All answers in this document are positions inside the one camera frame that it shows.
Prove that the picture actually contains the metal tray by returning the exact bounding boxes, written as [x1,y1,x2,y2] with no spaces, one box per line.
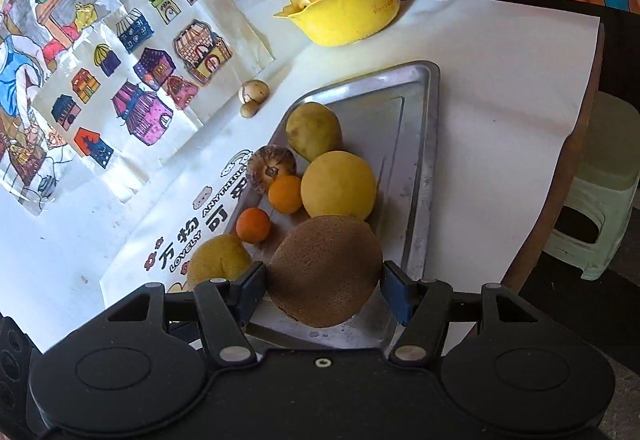
[245,60,441,352]

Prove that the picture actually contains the large yellow citrus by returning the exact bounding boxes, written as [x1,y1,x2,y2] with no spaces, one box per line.
[300,150,377,221]

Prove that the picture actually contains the yellow-brown potato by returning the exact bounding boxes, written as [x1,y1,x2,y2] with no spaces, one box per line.
[285,102,344,164]

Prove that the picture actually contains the yellow plastic bowl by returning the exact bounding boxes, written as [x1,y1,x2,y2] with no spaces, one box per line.
[272,0,401,47]

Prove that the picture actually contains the round dull yellow fruit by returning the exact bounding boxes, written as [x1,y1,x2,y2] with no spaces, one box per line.
[186,234,252,288]

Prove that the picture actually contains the colourful houses drawing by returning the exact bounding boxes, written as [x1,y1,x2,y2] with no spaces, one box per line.
[32,0,276,171]

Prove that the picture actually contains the green plastic stool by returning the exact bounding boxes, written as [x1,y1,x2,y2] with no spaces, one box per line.
[542,90,640,281]

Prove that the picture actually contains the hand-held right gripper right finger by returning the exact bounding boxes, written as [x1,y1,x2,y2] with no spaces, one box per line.
[382,260,545,367]

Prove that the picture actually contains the brown kiwi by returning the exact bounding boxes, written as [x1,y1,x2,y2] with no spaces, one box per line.
[268,215,383,328]

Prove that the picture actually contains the white printed cloth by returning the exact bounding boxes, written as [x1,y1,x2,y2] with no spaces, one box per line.
[100,0,601,316]

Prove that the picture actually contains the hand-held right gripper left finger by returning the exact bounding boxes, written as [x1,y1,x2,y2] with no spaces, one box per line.
[102,261,267,368]

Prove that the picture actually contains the small orange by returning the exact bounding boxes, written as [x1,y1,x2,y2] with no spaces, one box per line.
[268,175,304,215]
[236,208,272,244]

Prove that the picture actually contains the striped purple passion fruit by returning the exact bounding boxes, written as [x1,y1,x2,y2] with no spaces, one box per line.
[248,146,297,194]

